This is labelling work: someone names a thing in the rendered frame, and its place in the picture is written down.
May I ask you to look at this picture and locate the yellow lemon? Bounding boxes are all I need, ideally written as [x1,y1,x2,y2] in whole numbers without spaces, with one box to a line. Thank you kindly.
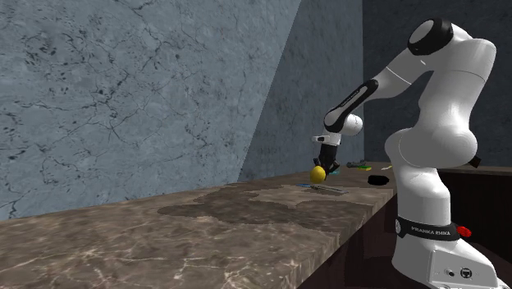
[309,165,327,185]

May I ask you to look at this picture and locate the grey flat knife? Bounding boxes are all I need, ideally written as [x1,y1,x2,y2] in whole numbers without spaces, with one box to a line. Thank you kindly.
[311,184,350,195]

